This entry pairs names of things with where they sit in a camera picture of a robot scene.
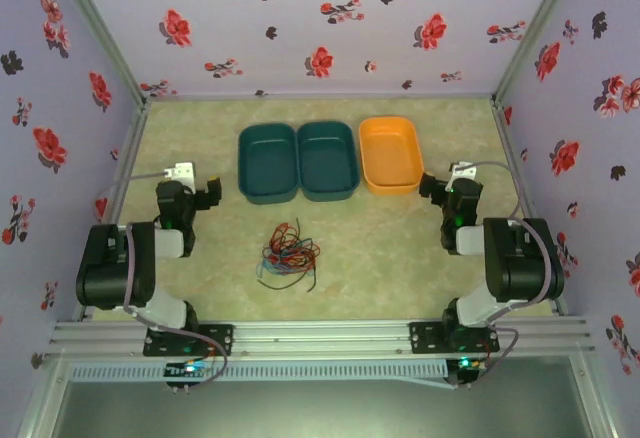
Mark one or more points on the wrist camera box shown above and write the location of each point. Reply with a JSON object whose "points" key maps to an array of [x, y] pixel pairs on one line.
{"points": [[462, 170], [184, 173]]}

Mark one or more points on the aluminium side rail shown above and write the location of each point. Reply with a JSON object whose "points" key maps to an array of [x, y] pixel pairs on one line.
{"points": [[127, 168], [510, 158]]}

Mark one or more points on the aluminium corner post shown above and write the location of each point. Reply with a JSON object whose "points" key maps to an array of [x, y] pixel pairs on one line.
{"points": [[100, 28], [540, 28]]}

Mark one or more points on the orange plastic bin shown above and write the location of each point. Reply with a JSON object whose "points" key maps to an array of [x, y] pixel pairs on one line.
{"points": [[390, 153]]}

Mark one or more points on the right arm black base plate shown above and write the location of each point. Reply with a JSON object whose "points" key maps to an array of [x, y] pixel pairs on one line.
{"points": [[425, 338]]}

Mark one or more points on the aluminium mounting rail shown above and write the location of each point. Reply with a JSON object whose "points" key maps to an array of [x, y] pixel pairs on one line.
{"points": [[320, 338]]}

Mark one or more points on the grey baseboard strip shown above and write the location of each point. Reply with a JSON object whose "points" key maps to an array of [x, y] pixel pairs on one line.
{"points": [[320, 97]]}

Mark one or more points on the teal plastic bin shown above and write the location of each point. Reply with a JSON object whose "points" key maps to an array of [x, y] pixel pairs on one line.
{"points": [[267, 163], [327, 160]]}

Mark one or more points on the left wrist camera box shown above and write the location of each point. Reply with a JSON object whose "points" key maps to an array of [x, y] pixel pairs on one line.
{"points": [[184, 173]]}

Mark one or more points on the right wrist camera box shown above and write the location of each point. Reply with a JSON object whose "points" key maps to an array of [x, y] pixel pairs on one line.
{"points": [[462, 170]]}

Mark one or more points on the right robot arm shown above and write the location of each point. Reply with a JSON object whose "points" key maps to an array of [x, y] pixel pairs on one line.
{"points": [[520, 263]]}

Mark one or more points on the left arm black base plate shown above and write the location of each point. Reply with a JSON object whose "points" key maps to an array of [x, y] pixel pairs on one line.
{"points": [[220, 338]]}

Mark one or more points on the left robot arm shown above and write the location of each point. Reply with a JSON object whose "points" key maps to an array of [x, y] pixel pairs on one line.
{"points": [[110, 268]]}

